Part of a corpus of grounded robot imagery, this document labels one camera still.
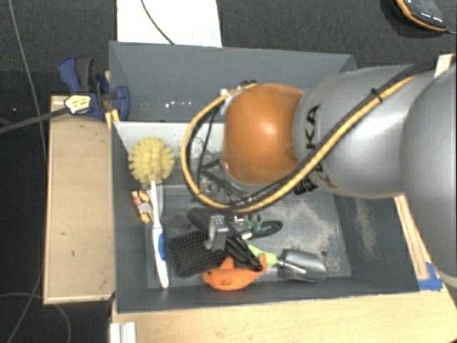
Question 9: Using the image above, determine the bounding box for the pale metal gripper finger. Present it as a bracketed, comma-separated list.
[230, 222, 253, 243]
[204, 214, 230, 252]

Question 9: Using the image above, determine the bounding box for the black hairbrush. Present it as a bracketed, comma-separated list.
[166, 207, 229, 279]

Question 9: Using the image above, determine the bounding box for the orange toy fish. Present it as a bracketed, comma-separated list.
[201, 252, 268, 292]

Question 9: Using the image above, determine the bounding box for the white and blue toothbrush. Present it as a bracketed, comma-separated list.
[147, 179, 170, 289]

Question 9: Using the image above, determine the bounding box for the silver and green flashlight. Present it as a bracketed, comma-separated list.
[248, 244, 328, 283]

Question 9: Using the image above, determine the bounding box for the red and yellow small toy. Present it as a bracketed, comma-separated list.
[131, 189, 155, 224]

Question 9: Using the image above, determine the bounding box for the grey metal bin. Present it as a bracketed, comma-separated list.
[108, 41, 421, 314]

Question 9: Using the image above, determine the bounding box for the pale wood board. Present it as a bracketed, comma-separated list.
[42, 94, 117, 305]

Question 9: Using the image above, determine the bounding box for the black cylinder on white bracket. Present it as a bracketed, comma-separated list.
[293, 179, 319, 196]

